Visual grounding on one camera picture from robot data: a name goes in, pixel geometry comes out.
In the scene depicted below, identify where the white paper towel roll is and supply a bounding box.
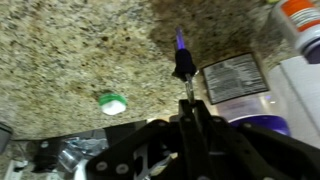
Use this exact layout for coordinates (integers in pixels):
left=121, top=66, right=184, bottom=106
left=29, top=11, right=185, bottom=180
left=267, top=56, right=320, bottom=148

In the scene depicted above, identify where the orange label pill bottle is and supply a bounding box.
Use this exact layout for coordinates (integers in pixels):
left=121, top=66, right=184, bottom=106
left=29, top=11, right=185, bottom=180
left=271, top=0, right=320, bottom=64

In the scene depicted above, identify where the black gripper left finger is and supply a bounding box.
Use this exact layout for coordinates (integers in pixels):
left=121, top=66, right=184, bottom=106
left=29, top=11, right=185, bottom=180
left=85, top=100, right=214, bottom=180

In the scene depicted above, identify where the green and white lid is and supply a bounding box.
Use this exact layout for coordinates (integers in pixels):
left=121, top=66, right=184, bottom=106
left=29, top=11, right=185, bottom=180
left=98, top=93, right=127, bottom=116

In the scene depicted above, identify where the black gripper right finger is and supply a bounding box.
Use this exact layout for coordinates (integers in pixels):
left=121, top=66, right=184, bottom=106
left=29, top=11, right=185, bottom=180
left=194, top=101, right=320, bottom=180

